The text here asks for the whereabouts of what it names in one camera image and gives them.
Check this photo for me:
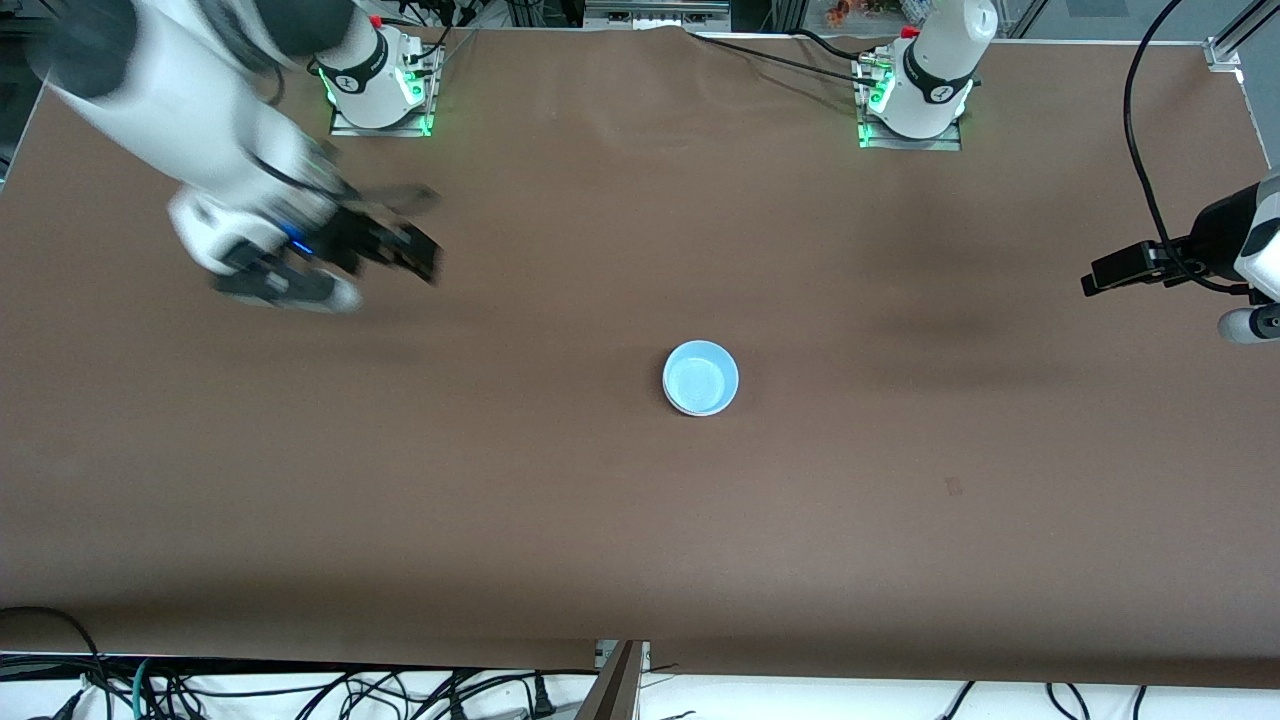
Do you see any blue bowl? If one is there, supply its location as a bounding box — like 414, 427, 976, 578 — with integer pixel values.
662, 340, 740, 417

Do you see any grey metal device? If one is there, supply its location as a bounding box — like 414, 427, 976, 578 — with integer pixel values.
583, 0, 732, 32

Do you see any brown table cover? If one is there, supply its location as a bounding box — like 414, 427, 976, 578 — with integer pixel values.
0, 20, 1280, 691

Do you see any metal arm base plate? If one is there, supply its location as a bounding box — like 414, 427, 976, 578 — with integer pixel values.
857, 60, 964, 153
329, 60, 438, 139

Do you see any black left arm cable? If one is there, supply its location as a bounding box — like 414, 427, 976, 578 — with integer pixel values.
1123, 0, 1253, 298

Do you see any aluminium frame corner bracket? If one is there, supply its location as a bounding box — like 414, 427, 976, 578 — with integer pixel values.
1204, 0, 1280, 74

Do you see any black base cable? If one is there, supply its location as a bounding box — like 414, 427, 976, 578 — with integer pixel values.
400, 0, 483, 73

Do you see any black tabletop cable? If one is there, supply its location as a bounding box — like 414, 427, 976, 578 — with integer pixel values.
686, 32, 873, 81
795, 28, 893, 65

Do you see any black looped floor cable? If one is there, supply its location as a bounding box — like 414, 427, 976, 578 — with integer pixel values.
0, 606, 113, 720

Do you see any aluminium profile post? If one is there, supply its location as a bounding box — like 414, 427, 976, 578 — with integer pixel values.
575, 640, 652, 720

